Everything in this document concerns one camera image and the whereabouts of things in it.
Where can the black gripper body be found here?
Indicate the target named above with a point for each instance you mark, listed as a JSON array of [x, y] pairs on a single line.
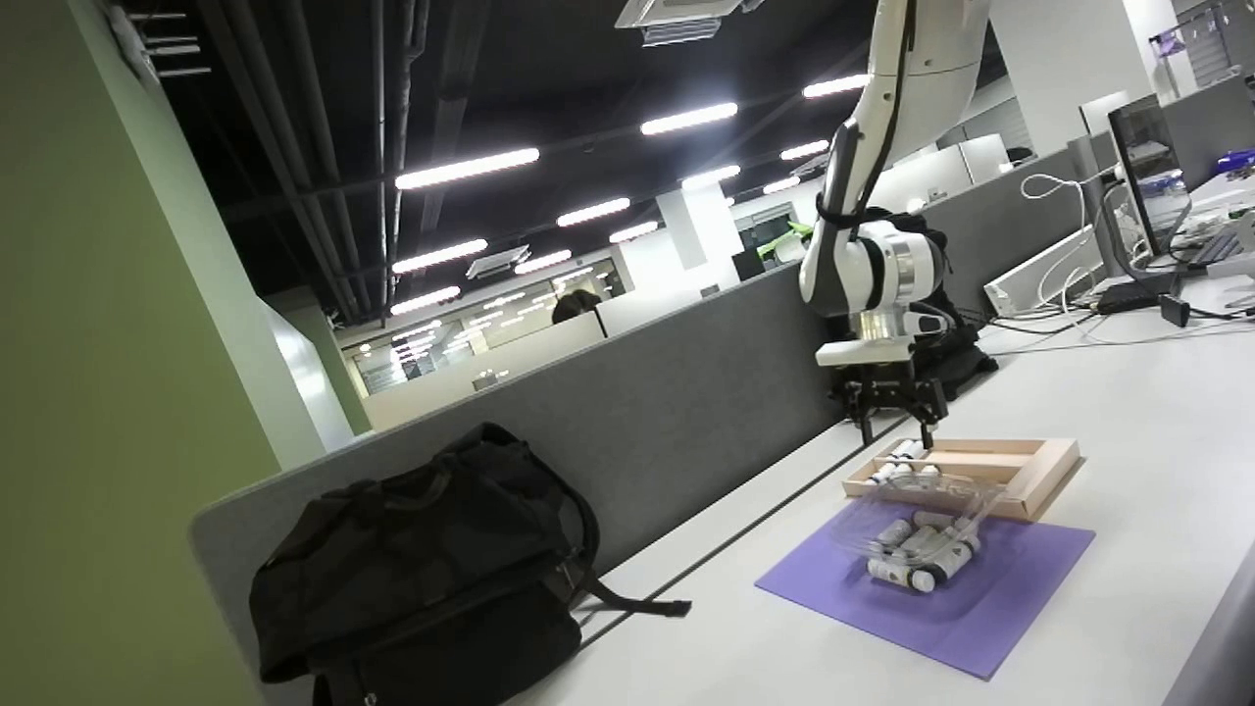
[[891, 384]]

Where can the white capped small bottle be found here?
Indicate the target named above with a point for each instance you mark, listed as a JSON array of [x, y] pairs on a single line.
[[886, 478], [903, 455], [932, 467]]

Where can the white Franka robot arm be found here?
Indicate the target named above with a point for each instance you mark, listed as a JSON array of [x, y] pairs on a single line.
[[907, 78]]

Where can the light wooden tray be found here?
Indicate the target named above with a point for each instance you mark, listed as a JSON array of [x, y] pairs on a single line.
[[1021, 471]]

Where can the clear bag of white bottles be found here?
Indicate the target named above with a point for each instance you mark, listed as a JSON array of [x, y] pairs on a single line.
[[923, 554]]

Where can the grey desk partition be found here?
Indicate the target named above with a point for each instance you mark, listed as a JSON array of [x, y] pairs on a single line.
[[680, 392]]

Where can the white keyboard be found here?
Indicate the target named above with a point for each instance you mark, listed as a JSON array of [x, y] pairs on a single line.
[[1044, 272]]

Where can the purple mat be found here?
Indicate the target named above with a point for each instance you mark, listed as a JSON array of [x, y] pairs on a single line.
[[992, 614]]

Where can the black power adapter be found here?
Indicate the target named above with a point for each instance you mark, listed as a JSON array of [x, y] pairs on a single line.
[[1137, 294]]

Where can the fluorescent ceiling light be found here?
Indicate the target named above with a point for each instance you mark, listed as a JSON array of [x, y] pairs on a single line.
[[442, 256], [466, 167], [593, 210], [832, 82], [425, 299], [687, 120]]

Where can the black computer monitor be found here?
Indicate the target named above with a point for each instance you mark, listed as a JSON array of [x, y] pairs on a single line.
[[1137, 163]]

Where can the grey computer monitor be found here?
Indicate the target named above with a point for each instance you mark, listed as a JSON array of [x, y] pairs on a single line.
[[1217, 124]]

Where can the ceiling air vent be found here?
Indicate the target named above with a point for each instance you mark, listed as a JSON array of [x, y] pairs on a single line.
[[680, 18]]

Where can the black backpack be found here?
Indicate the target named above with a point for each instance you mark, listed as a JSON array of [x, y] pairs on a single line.
[[415, 574]]

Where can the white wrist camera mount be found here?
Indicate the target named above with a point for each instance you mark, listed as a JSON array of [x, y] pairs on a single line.
[[863, 352]]

